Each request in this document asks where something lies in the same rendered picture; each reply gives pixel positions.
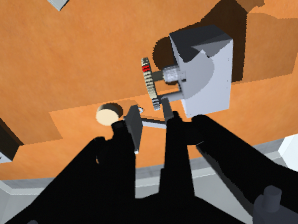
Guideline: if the grey shaft with beige toothed gear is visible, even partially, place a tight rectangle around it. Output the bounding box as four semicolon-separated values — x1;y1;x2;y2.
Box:
141;57;167;99

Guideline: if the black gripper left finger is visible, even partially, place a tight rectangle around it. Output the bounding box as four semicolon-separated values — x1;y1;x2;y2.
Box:
5;105;143;224

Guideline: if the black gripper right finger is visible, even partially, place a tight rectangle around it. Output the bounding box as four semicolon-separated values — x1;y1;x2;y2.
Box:
153;98;298;224

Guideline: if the beige short cylinder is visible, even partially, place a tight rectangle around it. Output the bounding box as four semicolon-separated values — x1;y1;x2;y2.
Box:
96;104;119;126

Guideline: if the grey flat bar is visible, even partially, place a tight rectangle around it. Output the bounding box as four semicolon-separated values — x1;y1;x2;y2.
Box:
141;119;166;129

